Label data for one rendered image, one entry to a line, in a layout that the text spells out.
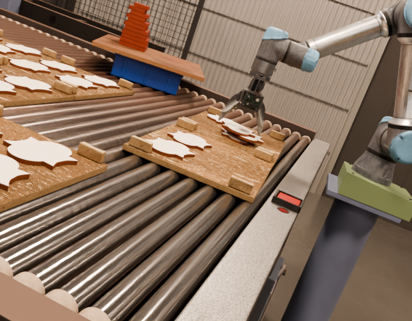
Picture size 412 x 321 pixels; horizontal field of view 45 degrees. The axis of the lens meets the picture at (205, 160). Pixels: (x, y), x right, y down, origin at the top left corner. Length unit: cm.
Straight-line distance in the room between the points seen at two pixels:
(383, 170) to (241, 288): 115
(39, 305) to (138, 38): 190
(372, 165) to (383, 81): 319
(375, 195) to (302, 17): 335
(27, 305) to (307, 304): 155
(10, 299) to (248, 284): 40
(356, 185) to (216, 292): 110
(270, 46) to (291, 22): 335
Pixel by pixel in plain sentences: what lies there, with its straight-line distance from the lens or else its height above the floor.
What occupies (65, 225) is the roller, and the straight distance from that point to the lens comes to 81.
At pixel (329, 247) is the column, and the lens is 193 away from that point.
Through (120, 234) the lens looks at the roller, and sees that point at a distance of 84.
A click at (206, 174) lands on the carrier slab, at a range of 121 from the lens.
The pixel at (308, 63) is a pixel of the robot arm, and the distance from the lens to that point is 165.
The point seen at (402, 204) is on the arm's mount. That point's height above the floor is 92.
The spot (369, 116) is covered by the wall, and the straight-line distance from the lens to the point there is 503.
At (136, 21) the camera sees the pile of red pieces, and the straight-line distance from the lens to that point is 237.
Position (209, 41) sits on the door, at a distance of 510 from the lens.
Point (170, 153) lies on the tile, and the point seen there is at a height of 94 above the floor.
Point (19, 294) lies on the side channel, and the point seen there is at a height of 95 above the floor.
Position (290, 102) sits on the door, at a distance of 497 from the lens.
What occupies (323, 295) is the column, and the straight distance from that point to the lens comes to 200.
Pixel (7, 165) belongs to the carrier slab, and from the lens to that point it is 91.
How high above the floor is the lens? 129
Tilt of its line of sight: 16 degrees down
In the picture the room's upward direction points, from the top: 20 degrees clockwise
